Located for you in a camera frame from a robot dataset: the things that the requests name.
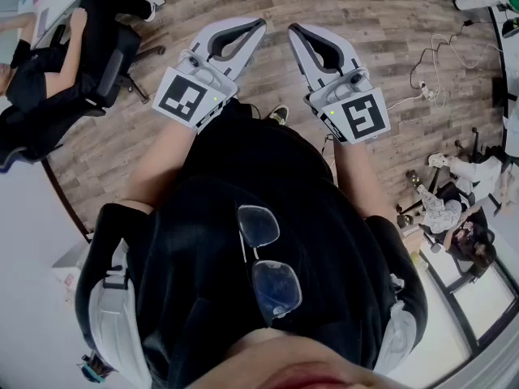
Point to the black-framed eyeglasses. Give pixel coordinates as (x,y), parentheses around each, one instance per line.
(267,266)

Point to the person's left forearm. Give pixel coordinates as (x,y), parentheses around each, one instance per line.
(158,164)

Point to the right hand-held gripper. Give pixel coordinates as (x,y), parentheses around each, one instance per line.
(357,116)

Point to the person's shoe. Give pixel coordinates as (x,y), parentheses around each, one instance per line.
(279,114)

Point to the white power strip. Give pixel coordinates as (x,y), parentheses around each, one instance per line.
(426,90)

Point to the white desk with black frame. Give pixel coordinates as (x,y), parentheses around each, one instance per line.
(511,95)

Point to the person's chin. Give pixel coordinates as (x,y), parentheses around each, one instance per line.
(292,363)

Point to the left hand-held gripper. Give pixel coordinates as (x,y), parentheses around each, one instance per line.
(190,95)

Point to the person's right forearm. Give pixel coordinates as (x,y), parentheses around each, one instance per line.
(361,176)

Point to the person's black-clad torso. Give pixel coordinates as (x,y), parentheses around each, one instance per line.
(194,237)

